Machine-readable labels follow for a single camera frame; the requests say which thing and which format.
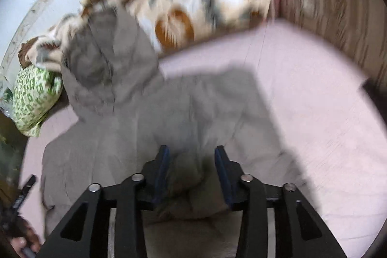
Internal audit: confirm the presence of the dark object at bed edge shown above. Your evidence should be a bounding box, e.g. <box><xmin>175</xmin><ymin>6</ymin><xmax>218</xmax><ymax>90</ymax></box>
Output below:
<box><xmin>361</xmin><ymin>77</ymin><xmax>387</xmax><ymax>121</ymax></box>

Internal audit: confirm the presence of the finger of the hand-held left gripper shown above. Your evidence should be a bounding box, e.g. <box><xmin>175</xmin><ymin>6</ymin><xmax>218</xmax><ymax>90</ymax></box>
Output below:
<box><xmin>11</xmin><ymin>175</ymin><xmax>38</xmax><ymax>213</ymax></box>

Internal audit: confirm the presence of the green patterned pillow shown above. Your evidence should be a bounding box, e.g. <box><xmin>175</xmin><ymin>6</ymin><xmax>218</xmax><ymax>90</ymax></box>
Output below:
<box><xmin>11</xmin><ymin>64</ymin><xmax>65</xmax><ymax>138</ymax></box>

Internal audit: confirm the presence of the striped sofa backrest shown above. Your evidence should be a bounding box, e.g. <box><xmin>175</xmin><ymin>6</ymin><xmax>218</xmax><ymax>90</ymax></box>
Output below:
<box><xmin>279</xmin><ymin>0</ymin><xmax>387</xmax><ymax>89</ymax></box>

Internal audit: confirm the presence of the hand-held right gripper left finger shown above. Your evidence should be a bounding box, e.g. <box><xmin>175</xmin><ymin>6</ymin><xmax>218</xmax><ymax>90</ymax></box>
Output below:
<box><xmin>36</xmin><ymin>145</ymin><xmax>171</xmax><ymax>258</ymax></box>

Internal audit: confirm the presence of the person's left hand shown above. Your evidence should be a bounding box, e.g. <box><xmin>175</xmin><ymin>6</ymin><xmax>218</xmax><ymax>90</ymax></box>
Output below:
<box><xmin>9</xmin><ymin>215</ymin><xmax>42</xmax><ymax>255</ymax></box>

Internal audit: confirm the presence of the clear plastic bag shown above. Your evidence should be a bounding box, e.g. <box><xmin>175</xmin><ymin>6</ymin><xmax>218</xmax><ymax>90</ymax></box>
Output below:
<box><xmin>0</xmin><ymin>75</ymin><xmax>19</xmax><ymax>125</ymax></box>

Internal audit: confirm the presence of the dark wooden cabinet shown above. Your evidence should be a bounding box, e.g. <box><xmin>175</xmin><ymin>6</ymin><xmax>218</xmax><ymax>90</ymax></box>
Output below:
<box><xmin>0</xmin><ymin>111</ymin><xmax>29</xmax><ymax>186</ymax></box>

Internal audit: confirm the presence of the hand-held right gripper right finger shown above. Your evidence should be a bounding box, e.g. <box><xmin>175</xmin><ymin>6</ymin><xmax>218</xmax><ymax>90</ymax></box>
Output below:
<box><xmin>214</xmin><ymin>146</ymin><xmax>348</xmax><ymax>258</ymax></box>

